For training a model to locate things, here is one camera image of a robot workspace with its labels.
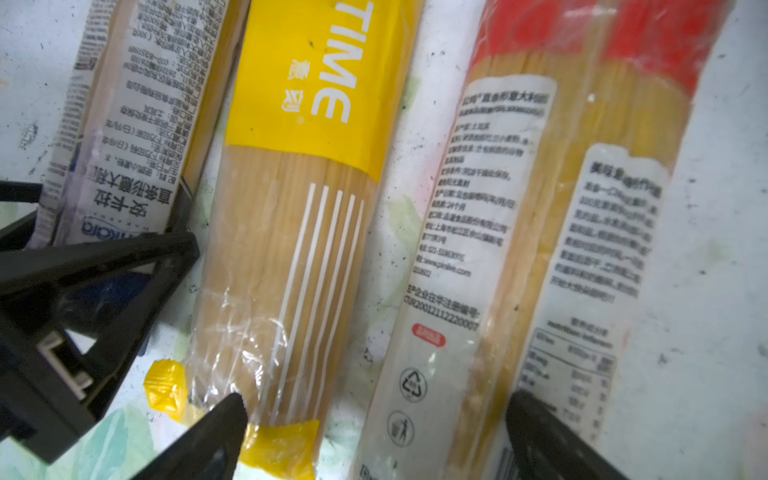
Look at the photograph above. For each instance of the yellow spaghetti bag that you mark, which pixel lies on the yellow spaghetti bag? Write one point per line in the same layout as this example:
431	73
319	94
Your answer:
315	102

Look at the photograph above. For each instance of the clear labelled spaghetti bag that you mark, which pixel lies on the clear labelled spaghetti bag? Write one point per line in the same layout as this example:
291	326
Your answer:
139	117

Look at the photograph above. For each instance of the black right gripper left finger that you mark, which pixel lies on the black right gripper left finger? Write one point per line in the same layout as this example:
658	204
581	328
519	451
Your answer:
208	450

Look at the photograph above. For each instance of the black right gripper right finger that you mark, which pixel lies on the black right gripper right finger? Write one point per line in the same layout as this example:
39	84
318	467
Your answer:
545	448

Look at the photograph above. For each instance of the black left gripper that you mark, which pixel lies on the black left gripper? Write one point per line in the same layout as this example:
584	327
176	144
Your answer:
52	394

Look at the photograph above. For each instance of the red spaghetti bag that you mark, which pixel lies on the red spaghetti bag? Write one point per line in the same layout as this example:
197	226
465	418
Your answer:
539	230

